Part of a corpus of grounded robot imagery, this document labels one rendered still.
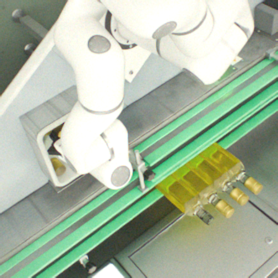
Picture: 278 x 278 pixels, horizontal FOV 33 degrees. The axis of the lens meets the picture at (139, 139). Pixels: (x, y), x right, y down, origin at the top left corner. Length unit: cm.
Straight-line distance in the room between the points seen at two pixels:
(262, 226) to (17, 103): 80
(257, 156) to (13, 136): 86
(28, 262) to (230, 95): 76
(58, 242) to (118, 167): 38
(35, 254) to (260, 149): 86
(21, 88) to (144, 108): 41
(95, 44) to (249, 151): 104
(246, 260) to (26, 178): 67
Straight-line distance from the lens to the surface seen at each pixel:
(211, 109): 142
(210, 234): 146
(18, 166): 131
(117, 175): 101
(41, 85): 120
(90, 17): 80
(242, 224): 148
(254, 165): 166
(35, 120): 119
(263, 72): 155
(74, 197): 135
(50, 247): 131
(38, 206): 137
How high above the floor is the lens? 164
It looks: 35 degrees down
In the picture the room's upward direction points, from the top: 130 degrees clockwise
